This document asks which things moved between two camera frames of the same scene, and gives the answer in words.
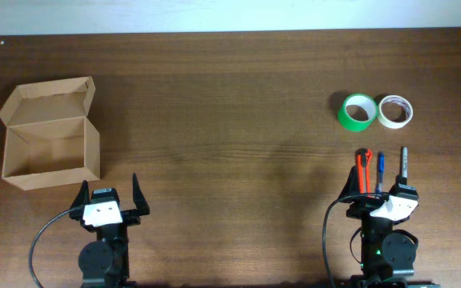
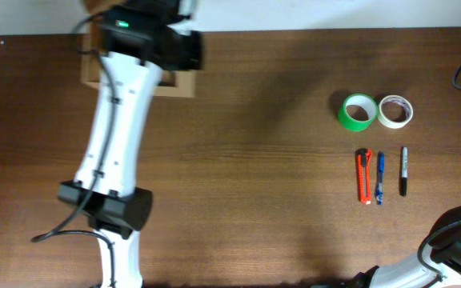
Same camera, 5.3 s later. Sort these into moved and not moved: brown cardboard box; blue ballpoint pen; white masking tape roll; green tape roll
Moved: brown cardboard box
Not moved: green tape roll; white masking tape roll; blue ballpoint pen
